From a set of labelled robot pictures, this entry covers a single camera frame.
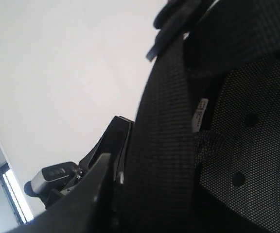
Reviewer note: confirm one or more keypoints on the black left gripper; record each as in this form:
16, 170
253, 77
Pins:
114, 141

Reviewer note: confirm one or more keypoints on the black helmet with tinted visor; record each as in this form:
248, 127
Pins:
205, 150

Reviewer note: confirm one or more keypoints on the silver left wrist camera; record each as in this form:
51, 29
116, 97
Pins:
50, 177

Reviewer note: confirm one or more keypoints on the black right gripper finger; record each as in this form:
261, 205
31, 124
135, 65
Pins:
91, 206

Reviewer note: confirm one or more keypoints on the window with dark frame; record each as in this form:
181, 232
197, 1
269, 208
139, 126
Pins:
15, 196

